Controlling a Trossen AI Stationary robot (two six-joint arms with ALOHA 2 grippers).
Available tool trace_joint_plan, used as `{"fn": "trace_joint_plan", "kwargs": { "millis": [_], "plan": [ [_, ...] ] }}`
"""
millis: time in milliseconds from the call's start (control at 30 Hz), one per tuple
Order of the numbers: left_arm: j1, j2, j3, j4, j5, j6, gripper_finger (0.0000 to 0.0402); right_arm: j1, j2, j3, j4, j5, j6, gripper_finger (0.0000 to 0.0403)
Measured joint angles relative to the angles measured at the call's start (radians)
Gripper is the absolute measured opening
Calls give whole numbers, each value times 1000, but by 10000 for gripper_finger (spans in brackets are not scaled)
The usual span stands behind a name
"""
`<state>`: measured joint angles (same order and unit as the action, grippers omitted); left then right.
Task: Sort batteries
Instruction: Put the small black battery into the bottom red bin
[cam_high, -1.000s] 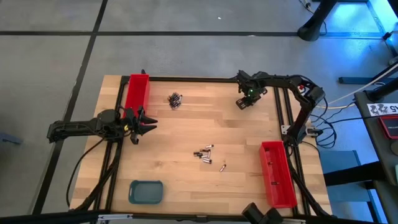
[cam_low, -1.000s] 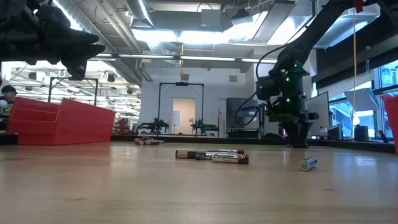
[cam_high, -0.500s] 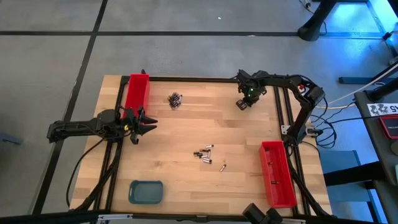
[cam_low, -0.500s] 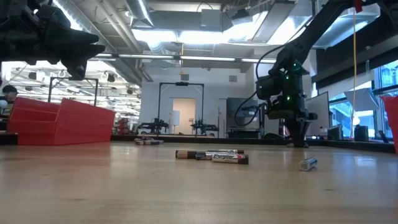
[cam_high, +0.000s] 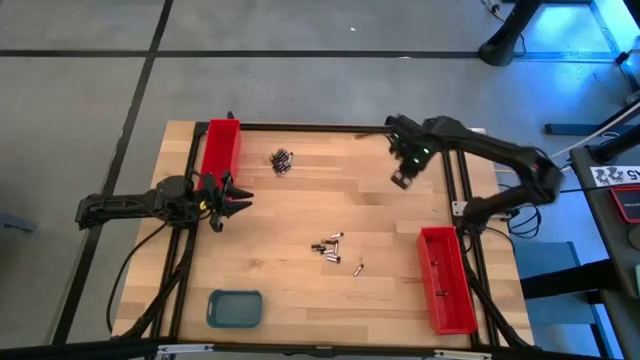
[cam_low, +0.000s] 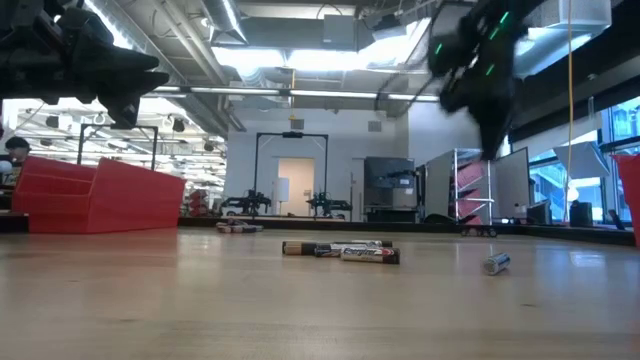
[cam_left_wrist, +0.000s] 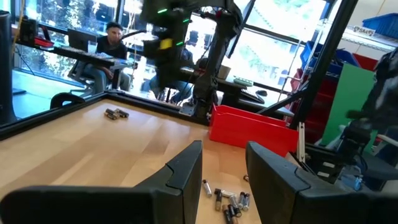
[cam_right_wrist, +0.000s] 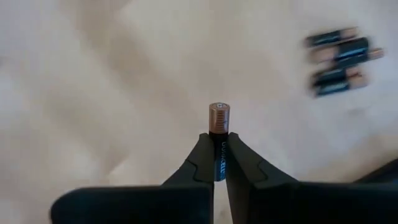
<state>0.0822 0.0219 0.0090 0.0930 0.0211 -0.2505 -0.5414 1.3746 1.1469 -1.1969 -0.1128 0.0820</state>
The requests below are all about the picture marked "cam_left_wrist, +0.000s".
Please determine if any yellow hanging cable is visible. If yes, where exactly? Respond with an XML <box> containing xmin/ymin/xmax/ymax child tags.
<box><xmin>11</xmin><ymin>0</ymin><xmax>26</xmax><ymax>60</ymax></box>

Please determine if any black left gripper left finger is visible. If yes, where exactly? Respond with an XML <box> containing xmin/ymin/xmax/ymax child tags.
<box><xmin>0</xmin><ymin>139</ymin><xmax>204</xmax><ymax>224</ymax></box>

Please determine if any dark office desk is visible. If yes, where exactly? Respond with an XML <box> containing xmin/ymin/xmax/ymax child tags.
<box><xmin>180</xmin><ymin>67</ymin><xmax>295</xmax><ymax>121</ymax></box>

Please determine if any black curved handle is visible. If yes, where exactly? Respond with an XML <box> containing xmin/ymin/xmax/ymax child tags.
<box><xmin>49</xmin><ymin>92</ymin><xmax>86</xmax><ymax>110</ymax></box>

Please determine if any black monitor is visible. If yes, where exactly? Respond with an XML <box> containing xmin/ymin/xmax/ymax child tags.
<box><xmin>67</xmin><ymin>28</ymin><xmax>98</xmax><ymax>52</ymax></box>

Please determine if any black office desk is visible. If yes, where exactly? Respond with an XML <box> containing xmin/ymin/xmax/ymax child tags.
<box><xmin>15</xmin><ymin>39</ymin><xmax>136</xmax><ymax>91</ymax></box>

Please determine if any black frame post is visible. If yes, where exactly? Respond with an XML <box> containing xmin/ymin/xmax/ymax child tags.
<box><xmin>289</xmin><ymin>0</ymin><xmax>360</xmax><ymax>129</ymax></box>

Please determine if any black round column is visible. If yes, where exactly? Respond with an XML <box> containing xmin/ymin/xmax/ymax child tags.
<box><xmin>0</xmin><ymin>10</ymin><xmax>18</xmax><ymax>125</ymax></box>

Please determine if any black table edge frame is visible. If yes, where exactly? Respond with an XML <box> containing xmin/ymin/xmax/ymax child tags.
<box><xmin>0</xmin><ymin>90</ymin><xmax>212</xmax><ymax>141</ymax></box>

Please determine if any metal bracket plate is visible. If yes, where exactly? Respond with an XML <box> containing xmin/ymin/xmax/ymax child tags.
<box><xmin>179</xmin><ymin>102</ymin><xmax>197</xmax><ymax>118</ymax></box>

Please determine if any yellow cable wrap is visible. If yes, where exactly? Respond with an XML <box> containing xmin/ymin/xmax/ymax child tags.
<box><xmin>159</xmin><ymin>38</ymin><xmax>174</xmax><ymax>50</ymax></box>

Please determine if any blue storage bin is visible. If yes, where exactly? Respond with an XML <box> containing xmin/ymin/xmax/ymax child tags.
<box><xmin>362</xmin><ymin>12</ymin><xmax>398</xmax><ymax>40</ymax></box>
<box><xmin>300</xmin><ymin>40</ymin><xmax>361</xmax><ymax>75</ymax></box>

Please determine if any black desk box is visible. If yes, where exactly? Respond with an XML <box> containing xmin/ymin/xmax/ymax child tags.
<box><xmin>19</xmin><ymin>15</ymin><xmax>39</xmax><ymax>43</ymax></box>

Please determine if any beige cup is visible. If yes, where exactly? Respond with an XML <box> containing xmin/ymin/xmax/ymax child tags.
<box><xmin>216</xmin><ymin>65</ymin><xmax>232</xmax><ymax>80</ymax></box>

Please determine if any red plastic bin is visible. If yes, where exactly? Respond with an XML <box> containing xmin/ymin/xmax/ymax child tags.
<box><xmin>208</xmin><ymin>104</ymin><xmax>300</xmax><ymax>158</ymax></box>

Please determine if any light blue plastic container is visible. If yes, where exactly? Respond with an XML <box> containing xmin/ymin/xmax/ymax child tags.
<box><xmin>340</xmin><ymin>173</ymin><xmax>364</xmax><ymax>191</ymax></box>

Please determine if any person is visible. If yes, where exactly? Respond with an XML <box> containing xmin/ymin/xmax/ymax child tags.
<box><xmin>74</xmin><ymin>21</ymin><xmax>132</xmax><ymax>94</ymax></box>
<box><xmin>149</xmin><ymin>46</ymin><xmax>195</xmax><ymax>104</ymax></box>

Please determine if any black office chair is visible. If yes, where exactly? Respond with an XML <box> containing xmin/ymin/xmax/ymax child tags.
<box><xmin>67</xmin><ymin>60</ymin><xmax>96</xmax><ymax>98</ymax></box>

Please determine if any red desk object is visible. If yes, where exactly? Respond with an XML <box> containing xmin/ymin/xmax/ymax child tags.
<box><xmin>34</xmin><ymin>36</ymin><xmax>55</xmax><ymax>49</ymax></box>

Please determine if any green board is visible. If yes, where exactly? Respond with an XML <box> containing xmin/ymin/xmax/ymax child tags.
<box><xmin>320</xmin><ymin>63</ymin><xmax>377</xmax><ymax>147</ymax></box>

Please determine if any metal wire shelf rack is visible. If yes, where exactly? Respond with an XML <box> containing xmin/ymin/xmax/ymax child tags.
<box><xmin>298</xmin><ymin>18</ymin><xmax>398</xmax><ymax>78</ymax></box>

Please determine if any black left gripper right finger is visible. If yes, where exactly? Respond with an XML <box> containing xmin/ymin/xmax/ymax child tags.
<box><xmin>244</xmin><ymin>141</ymin><xmax>398</xmax><ymax>224</ymax></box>

